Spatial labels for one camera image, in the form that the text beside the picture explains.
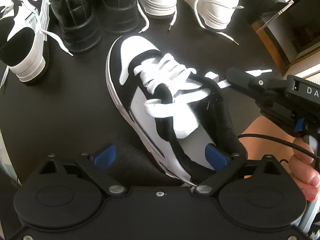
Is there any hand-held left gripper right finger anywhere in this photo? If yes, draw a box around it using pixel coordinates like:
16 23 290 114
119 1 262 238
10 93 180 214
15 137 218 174
195 144 284 196

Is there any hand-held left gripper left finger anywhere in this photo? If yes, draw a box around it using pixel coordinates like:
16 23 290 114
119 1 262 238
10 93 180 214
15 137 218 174
37 144 127 196

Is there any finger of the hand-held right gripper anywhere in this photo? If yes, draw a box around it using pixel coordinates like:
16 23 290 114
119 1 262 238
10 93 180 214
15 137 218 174
225 67 292 98

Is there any white shoelace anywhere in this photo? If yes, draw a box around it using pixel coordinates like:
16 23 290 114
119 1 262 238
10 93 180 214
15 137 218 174
134 52 273 118

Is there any black and white sneaker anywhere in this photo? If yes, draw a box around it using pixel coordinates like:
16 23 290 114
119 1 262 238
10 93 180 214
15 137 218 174
0 0 50 83
106 35 248 187

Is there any black-white sneaker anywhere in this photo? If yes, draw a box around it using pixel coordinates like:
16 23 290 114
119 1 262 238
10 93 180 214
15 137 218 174
0 0 74 88

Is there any person's right hand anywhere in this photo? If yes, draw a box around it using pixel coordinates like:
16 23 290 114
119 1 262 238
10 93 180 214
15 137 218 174
290 137 320 202

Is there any light blue fluffy garment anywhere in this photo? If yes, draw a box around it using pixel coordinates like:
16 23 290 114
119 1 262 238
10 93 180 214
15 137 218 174
309 220 320 238

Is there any black leather shoe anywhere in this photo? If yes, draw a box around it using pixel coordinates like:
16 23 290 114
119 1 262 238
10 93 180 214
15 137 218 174
49 0 103 53
94 0 140 33

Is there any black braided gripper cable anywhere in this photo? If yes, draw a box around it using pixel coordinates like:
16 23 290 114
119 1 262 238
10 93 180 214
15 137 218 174
237 134 320 164

